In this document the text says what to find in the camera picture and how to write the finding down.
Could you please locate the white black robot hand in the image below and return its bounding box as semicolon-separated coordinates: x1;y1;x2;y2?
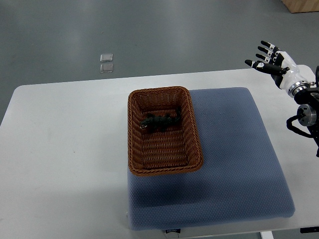
245;40;311;98

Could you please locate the dark toy crocodile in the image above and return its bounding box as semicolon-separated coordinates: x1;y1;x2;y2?
140;107;181;132

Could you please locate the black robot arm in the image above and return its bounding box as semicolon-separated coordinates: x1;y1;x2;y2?
286;69;319;144

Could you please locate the brown wicker basket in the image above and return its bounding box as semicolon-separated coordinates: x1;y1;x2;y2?
128;86;203;176

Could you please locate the wooden box corner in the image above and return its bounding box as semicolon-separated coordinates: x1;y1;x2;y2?
282;0;319;13

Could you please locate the blue foam cushion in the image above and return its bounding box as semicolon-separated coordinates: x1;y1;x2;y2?
128;88;295;230

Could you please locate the black table control panel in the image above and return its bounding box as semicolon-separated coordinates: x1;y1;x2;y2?
300;227;319;234

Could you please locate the lower metal floor plate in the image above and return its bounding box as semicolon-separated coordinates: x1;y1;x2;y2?
100;62;114;73

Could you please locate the metal floor plate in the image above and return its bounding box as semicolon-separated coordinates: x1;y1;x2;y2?
100;62;114;73
100;53;113;62

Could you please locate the upper metal floor plate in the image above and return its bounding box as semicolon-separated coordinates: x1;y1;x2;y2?
100;53;113;62

